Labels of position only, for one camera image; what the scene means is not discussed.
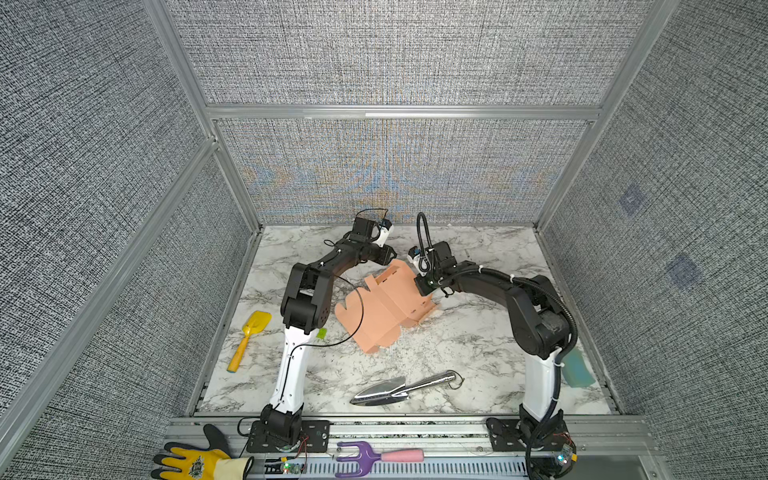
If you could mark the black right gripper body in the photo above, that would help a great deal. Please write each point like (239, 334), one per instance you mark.
(427, 283)

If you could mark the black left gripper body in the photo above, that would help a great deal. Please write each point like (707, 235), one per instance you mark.
(375, 254)

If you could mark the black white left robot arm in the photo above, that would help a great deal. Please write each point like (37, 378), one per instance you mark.
(305, 308)

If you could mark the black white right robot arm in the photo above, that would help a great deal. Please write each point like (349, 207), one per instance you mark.
(541, 324)

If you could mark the yellow toy shovel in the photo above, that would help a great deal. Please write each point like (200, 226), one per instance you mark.
(255, 324)

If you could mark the silver metal garden trowel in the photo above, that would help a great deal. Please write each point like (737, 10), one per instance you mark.
(398, 389)

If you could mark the green sponge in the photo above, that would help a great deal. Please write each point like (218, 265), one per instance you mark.
(575, 371)

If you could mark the purple pink garden fork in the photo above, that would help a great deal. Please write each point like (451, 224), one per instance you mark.
(366, 457)

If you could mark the yellow black work glove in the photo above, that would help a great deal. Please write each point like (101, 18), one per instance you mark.
(214, 461)

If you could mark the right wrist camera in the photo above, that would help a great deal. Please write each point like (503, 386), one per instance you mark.
(419, 260)

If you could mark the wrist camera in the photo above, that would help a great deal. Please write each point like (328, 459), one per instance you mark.
(384, 230)
(419, 260)

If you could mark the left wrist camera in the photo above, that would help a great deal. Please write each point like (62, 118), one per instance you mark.
(384, 230)

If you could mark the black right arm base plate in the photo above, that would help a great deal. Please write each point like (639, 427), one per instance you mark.
(512, 435)

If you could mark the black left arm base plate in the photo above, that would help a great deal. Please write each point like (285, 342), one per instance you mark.
(313, 436)

